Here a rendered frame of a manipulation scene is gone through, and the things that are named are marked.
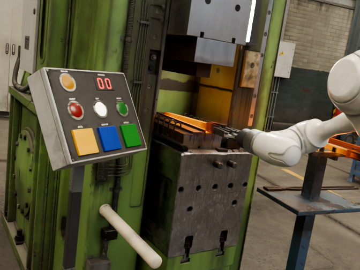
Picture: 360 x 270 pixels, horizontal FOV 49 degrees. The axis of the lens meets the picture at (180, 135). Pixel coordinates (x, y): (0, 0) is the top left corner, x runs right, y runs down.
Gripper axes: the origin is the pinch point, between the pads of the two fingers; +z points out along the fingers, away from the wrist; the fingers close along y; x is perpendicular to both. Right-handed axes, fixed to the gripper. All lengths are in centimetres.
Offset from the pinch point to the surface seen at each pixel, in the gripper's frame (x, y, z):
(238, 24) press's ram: 42.3, 6.5, 5.3
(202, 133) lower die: -3.2, -3.2, 5.2
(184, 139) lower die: -5.8, -11.9, 5.1
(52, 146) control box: -3, -71, -18
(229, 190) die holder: -27.5, 11.2, -0.8
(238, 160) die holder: -13.7, 13.8, -0.7
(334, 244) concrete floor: -102, 176, 49
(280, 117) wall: -72, 580, 500
